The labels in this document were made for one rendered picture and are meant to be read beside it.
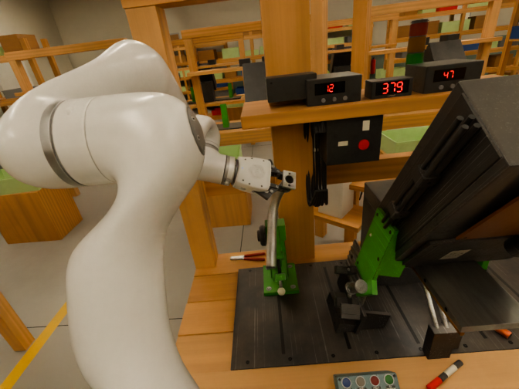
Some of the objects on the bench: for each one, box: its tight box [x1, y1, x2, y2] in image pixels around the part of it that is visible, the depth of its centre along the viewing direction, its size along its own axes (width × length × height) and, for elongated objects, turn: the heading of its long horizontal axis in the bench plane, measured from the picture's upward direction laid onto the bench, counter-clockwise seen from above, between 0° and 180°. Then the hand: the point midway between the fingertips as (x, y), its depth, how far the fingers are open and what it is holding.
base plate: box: [230, 257, 519, 370], centre depth 98 cm, size 42×110×2 cm, turn 102°
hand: (284, 182), depth 84 cm, fingers closed on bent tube, 3 cm apart
